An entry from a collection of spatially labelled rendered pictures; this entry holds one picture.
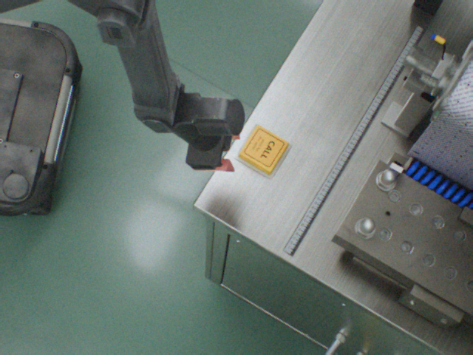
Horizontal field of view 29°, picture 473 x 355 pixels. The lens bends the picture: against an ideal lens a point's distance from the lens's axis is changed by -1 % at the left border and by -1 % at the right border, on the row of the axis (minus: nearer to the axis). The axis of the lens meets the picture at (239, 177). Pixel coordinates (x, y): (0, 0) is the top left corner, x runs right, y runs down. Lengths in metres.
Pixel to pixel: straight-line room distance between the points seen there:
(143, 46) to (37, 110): 1.39
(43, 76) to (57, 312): 0.66
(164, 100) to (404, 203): 0.52
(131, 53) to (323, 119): 0.69
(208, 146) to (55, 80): 1.09
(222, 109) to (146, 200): 1.30
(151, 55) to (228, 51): 1.63
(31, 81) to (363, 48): 1.04
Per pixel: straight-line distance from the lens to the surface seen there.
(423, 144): 1.61
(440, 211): 1.67
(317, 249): 1.74
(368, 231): 1.59
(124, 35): 1.07
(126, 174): 2.70
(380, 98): 1.84
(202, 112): 1.41
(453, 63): 1.47
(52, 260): 2.67
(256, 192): 1.76
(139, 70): 1.25
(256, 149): 1.75
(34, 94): 2.55
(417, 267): 1.64
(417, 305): 1.70
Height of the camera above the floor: 2.60
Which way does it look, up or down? 75 degrees down
